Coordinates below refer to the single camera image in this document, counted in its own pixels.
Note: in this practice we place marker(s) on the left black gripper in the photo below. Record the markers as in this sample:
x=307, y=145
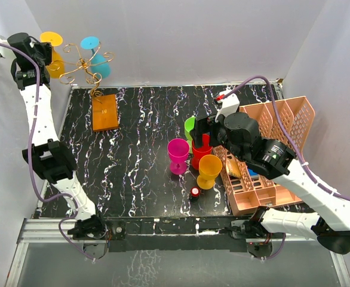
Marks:
x=46, y=47

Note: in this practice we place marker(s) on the green wine glass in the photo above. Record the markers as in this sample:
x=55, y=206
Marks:
x=188, y=126

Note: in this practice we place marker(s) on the orange wine glass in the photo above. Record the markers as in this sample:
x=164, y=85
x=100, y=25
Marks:
x=57, y=66
x=209, y=169

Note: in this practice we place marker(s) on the red wine glass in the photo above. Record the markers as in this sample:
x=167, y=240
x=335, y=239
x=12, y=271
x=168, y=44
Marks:
x=199, y=153

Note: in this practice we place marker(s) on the magenta wine glass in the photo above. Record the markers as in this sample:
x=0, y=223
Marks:
x=178, y=152

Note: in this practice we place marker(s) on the teal wine glass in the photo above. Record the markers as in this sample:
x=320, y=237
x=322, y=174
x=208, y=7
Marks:
x=99, y=62

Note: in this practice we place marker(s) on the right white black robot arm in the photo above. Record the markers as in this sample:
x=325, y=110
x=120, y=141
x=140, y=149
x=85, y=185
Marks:
x=328, y=223

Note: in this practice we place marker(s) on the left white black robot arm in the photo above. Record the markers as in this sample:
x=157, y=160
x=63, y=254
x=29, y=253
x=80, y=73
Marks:
x=46, y=156

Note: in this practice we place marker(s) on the orange wooden rack base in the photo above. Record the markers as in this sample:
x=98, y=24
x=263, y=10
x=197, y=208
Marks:
x=105, y=113

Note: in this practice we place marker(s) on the yellow book in organizer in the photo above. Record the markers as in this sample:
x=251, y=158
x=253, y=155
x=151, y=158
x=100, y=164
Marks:
x=232, y=168

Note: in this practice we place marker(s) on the red black push button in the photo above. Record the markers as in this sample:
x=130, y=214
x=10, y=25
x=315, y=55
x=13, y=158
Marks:
x=194, y=194

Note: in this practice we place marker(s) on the blue white box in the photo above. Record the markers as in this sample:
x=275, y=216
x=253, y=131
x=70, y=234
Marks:
x=252, y=173

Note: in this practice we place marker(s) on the pink plastic file organizer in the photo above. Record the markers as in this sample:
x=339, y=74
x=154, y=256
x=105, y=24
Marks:
x=246, y=194

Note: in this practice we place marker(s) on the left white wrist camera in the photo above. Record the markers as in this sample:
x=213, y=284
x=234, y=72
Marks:
x=5, y=52

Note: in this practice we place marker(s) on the gold wire glass rack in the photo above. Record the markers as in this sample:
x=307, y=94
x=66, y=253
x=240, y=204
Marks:
x=82, y=64

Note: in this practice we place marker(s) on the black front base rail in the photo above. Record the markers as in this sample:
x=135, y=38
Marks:
x=189, y=233

